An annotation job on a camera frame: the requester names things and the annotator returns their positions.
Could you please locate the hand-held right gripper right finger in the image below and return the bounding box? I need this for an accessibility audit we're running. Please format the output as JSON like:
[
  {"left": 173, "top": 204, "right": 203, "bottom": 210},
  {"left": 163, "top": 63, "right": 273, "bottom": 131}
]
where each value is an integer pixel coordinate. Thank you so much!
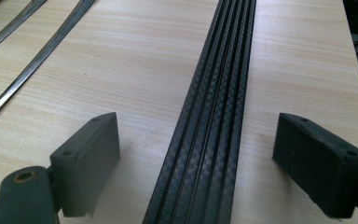
[{"left": 272, "top": 112, "right": 358, "bottom": 219}]

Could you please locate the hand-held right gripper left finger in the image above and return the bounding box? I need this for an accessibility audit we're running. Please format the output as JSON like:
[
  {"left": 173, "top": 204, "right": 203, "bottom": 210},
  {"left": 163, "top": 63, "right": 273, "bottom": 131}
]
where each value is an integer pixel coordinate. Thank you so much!
[{"left": 49, "top": 111, "right": 121, "bottom": 218}]

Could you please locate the metal spoon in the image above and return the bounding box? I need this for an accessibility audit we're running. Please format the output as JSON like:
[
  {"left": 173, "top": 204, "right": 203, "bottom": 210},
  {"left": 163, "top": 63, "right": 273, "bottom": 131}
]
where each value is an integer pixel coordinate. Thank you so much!
[
  {"left": 0, "top": 0, "right": 97, "bottom": 134},
  {"left": 0, "top": 0, "right": 48, "bottom": 60}
]

